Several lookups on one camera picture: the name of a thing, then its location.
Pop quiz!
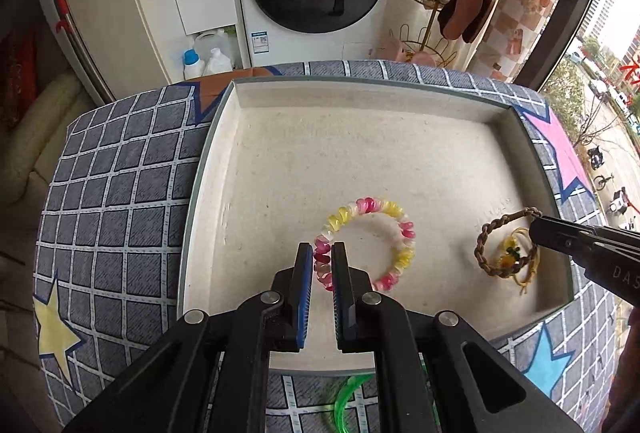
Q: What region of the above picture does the gold wire slipper rack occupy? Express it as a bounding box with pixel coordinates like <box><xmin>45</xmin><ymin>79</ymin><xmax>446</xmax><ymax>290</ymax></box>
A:
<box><xmin>404</xmin><ymin>0</ymin><xmax>476</xmax><ymax>69</ymax></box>

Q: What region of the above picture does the brown slipper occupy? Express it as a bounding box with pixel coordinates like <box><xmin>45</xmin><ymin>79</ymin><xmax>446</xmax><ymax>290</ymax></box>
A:
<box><xmin>437</xmin><ymin>0</ymin><xmax>484</xmax><ymax>40</ymax></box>
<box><xmin>462</xmin><ymin>0</ymin><xmax>497</xmax><ymax>43</ymax></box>

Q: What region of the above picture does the cream sofa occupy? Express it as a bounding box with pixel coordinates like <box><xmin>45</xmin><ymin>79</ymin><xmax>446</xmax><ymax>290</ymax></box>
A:
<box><xmin>0</xmin><ymin>73</ymin><xmax>96</xmax><ymax>214</ymax></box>

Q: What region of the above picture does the pink yellow spiral hair tie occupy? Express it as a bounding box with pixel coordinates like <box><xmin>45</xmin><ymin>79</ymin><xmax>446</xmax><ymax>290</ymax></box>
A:
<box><xmin>312</xmin><ymin>197</ymin><xmax>416</xmax><ymax>292</ymax></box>

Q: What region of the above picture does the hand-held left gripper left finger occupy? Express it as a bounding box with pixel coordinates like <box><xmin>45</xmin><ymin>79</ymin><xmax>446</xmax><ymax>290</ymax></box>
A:
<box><xmin>62</xmin><ymin>242</ymin><xmax>316</xmax><ymax>433</ymax></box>

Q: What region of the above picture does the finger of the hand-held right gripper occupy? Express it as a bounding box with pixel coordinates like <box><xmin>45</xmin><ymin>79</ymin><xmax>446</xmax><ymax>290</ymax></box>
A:
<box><xmin>529</xmin><ymin>216</ymin><xmax>598</xmax><ymax>264</ymax></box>

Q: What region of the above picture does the green translucent bangle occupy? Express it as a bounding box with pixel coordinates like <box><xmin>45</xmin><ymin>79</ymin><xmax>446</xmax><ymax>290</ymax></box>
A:
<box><xmin>332</xmin><ymin>353</ymin><xmax>441</xmax><ymax>433</ymax></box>

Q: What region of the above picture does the grey shallow cardboard tray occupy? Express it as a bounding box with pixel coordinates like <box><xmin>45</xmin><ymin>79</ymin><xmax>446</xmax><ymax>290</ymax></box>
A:
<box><xmin>176</xmin><ymin>76</ymin><xmax>575</xmax><ymax>376</ymax></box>

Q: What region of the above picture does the dark sliding door frame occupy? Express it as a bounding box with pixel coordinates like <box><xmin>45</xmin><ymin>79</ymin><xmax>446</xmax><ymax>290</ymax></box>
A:
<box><xmin>32</xmin><ymin>0</ymin><xmax>117</xmax><ymax>105</ymax></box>

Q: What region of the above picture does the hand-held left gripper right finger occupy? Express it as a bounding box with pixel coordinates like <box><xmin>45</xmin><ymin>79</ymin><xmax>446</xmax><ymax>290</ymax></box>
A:
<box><xmin>331</xmin><ymin>242</ymin><xmax>583</xmax><ymax>433</ymax></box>

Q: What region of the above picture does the red cushion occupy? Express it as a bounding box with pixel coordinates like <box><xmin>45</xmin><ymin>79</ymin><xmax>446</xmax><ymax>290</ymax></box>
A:
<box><xmin>0</xmin><ymin>28</ymin><xmax>41</xmax><ymax>129</ymax></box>

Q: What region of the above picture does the brown braided cord bracelet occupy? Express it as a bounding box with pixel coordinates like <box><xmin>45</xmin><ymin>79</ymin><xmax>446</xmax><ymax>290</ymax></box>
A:
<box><xmin>474</xmin><ymin>208</ymin><xmax>543</xmax><ymax>296</ymax></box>

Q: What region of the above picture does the small white bottle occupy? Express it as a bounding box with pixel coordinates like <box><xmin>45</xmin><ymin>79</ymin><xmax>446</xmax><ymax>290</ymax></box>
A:
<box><xmin>202</xmin><ymin>48</ymin><xmax>234</xmax><ymax>76</ymax></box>

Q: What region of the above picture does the red ribbon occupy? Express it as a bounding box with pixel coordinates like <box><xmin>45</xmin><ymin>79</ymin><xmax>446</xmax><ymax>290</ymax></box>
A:
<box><xmin>52</xmin><ymin>0</ymin><xmax>76</xmax><ymax>34</ymax></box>

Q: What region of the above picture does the grey checked star tablecloth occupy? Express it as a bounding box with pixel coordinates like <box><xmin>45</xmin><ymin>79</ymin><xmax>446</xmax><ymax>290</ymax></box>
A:
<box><xmin>32</xmin><ymin>59</ymin><xmax>626</xmax><ymax>433</ymax></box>

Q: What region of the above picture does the white plastic jug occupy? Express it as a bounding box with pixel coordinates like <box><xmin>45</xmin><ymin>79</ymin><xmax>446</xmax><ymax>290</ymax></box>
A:
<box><xmin>194</xmin><ymin>29</ymin><xmax>236</xmax><ymax>73</ymax></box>

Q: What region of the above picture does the white tall cabinet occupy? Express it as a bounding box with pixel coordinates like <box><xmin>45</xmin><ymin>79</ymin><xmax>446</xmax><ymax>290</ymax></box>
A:
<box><xmin>50</xmin><ymin>0</ymin><xmax>246</xmax><ymax>100</ymax></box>

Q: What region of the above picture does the pink slipper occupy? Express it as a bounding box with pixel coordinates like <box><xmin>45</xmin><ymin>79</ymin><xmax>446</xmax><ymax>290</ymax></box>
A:
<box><xmin>382</xmin><ymin>26</ymin><xmax>451</xmax><ymax>66</ymax></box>

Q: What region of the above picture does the dark window frame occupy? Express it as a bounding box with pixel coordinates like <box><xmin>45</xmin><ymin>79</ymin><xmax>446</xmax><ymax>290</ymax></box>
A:
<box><xmin>515</xmin><ymin>0</ymin><xmax>608</xmax><ymax>91</ymax></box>

